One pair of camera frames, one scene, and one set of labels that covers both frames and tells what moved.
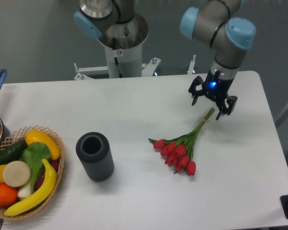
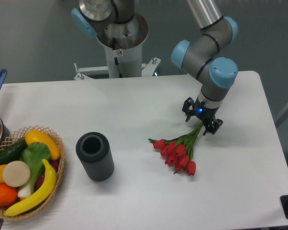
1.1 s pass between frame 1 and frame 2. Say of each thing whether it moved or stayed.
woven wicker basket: stayed
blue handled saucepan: stayed
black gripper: moved
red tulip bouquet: stayed
